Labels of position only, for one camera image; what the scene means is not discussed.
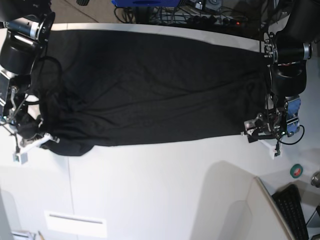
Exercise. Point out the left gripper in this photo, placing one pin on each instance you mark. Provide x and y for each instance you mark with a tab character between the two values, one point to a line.
280	118

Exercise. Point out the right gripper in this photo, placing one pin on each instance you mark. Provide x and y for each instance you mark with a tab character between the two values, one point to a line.
28	128

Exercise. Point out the black t-shirt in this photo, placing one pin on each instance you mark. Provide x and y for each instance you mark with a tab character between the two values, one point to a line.
118	88

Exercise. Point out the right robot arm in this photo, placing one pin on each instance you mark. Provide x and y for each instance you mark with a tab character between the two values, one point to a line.
28	25

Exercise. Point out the green tape roll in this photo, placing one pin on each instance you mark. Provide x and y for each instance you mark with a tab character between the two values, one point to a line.
296	171

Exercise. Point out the black keyboard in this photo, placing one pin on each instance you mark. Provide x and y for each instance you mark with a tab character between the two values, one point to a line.
288	201

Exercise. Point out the silver metal knob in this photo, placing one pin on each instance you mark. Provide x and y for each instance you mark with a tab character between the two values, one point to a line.
315	179

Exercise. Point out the white divider panel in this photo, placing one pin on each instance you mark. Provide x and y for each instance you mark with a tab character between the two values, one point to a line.
268	222

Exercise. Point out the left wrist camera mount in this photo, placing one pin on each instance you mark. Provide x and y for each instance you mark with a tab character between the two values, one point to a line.
275	150

